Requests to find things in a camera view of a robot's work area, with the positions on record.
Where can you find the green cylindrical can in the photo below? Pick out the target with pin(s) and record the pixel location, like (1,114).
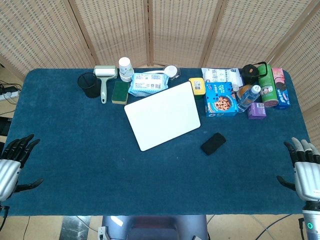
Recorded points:
(267,87)

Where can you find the grey-blue robot torso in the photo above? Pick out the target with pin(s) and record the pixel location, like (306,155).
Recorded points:
(155,227)

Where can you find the black power adapter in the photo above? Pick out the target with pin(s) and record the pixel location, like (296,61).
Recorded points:
(8,89)

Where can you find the white board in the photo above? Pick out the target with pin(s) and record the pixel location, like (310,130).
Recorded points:
(162,115)

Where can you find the woven bamboo folding screen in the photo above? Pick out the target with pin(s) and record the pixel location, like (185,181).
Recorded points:
(175,30)

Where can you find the blue table mat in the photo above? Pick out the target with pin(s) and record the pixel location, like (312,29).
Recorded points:
(100,155)

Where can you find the white snack bag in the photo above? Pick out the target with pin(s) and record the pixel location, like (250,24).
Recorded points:
(220,74)

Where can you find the green yellow sponge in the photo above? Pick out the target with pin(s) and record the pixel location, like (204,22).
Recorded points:
(120,91)

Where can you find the black portable speaker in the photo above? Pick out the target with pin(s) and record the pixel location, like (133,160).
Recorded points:
(250,73)

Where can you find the white paper cup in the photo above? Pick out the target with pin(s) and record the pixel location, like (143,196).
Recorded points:
(125,68)

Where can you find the pale green lint roller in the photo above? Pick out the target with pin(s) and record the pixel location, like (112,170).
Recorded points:
(105,75)

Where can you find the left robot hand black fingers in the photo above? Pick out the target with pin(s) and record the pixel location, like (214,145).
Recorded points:
(8,172)

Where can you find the right robot hand silver shell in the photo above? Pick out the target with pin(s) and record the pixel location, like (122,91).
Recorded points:
(306,175)

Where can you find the black smartphone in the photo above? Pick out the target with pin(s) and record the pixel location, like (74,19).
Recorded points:
(213,144)

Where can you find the pink blue cookie pack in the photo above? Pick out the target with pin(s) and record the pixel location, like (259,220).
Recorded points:
(281,90)

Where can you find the clear water bottle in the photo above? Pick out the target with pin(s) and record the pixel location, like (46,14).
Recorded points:
(248,98)

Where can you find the clear bag with white scoop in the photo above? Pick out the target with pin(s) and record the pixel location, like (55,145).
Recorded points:
(171,71)

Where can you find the blue wet wipes pack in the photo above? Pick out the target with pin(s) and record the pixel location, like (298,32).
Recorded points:
(147,83)

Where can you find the black mesh pen holder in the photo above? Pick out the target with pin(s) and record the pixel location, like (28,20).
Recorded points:
(88,86)

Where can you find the right robot arm grey-blue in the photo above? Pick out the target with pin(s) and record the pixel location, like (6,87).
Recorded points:
(312,217)

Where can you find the yellow lidded box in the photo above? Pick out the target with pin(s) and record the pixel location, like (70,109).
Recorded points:
(197,86)

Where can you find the purple small box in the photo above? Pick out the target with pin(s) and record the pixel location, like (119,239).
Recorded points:
(256,110)

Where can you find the white power strip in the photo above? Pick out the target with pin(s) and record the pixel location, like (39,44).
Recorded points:
(8,95)

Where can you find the blue cookie box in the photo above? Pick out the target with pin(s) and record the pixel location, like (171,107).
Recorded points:
(220,100)

